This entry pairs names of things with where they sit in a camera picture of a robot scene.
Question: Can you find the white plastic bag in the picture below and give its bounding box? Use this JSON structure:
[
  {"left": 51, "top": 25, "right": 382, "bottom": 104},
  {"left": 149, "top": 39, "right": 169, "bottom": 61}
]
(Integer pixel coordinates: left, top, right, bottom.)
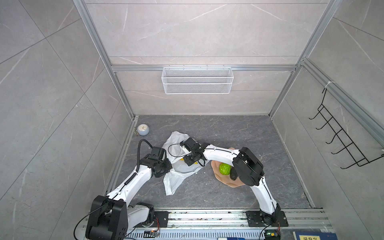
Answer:
[{"left": 163, "top": 131, "right": 203, "bottom": 196}]

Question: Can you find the green fake round fruit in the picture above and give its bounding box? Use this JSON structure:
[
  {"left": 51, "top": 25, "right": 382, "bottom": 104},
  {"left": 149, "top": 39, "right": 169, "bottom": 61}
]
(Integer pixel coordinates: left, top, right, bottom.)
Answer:
[{"left": 219, "top": 163, "right": 232, "bottom": 176}]

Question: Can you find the pink shell-shaped bowl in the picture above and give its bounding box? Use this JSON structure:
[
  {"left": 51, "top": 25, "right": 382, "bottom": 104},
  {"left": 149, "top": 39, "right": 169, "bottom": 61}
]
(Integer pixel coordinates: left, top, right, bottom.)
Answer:
[{"left": 209, "top": 145, "right": 245, "bottom": 188}]

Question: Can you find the dark fake grapes bunch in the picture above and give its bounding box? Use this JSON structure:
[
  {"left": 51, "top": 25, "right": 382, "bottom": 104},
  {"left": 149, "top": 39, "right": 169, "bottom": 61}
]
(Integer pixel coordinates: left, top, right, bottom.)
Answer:
[{"left": 230, "top": 168, "right": 238, "bottom": 181}]

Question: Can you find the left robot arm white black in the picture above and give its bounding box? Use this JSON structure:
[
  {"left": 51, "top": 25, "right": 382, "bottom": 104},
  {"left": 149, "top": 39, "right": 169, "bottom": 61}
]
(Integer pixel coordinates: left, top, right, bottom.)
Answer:
[{"left": 85, "top": 147, "right": 172, "bottom": 240}]

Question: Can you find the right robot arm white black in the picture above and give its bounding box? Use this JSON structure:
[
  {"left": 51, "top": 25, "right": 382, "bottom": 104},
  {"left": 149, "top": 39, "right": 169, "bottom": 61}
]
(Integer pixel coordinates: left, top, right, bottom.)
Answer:
[{"left": 179, "top": 138, "right": 281, "bottom": 226}]

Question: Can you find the small grey-white round pot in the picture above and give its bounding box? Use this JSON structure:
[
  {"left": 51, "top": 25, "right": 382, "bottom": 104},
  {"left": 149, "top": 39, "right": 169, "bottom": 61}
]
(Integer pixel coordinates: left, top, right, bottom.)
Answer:
[{"left": 136, "top": 124, "right": 150, "bottom": 136}]

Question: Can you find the blue yellow label box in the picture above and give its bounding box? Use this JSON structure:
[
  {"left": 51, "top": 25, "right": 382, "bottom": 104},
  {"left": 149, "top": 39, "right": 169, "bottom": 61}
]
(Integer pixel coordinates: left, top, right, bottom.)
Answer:
[{"left": 293, "top": 232, "right": 338, "bottom": 240}]

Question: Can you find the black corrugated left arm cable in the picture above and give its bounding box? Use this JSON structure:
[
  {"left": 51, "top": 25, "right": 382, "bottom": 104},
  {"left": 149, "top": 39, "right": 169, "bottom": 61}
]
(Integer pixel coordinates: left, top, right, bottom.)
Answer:
[{"left": 135, "top": 138, "right": 154, "bottom": 173}]

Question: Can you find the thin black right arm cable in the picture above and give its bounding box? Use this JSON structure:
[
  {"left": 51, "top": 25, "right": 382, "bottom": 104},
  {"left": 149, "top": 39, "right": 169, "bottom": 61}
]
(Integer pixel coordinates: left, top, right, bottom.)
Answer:
[{"left": 167, "top": 142, "right": 277, "bottom": 208}]

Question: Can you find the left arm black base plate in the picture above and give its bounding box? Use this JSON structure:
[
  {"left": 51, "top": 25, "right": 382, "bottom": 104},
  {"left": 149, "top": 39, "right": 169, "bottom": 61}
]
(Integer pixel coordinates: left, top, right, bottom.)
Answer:
[{"left": 142, "top": 211, "right": 170, "bottom": 228}]

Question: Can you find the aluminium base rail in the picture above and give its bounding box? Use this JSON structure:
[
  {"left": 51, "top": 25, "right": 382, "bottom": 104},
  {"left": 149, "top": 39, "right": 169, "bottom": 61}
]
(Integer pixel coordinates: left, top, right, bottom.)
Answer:
[{"left": 156, "top": 209, "right": 334, "bottom": 232}]

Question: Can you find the white wire mesh basket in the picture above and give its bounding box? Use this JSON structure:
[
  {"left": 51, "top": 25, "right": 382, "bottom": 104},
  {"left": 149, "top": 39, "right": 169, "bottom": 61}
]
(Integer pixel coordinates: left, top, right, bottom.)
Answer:
[{"left": 161, "top": 67, "right": 234, "bottom": 95}]

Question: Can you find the white slotted cable duct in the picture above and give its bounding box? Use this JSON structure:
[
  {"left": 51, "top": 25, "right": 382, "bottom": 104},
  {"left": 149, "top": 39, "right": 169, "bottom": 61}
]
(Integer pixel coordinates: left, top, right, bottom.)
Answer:
[{"left": 125, "top": 229, "right": 265, "bottom": 240}]

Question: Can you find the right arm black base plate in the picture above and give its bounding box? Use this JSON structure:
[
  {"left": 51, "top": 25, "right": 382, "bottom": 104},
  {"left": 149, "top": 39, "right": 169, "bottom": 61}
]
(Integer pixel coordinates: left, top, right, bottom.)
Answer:
[{"left": 245, "top": 210, "right": 289, "bottom": 227}]

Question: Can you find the black wire hook rack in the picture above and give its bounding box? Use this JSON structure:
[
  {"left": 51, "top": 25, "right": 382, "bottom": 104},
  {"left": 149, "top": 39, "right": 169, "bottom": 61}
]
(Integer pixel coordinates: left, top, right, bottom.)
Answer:
[{"left": 309, "top": 88, "right": 384, "bottom": 170}]

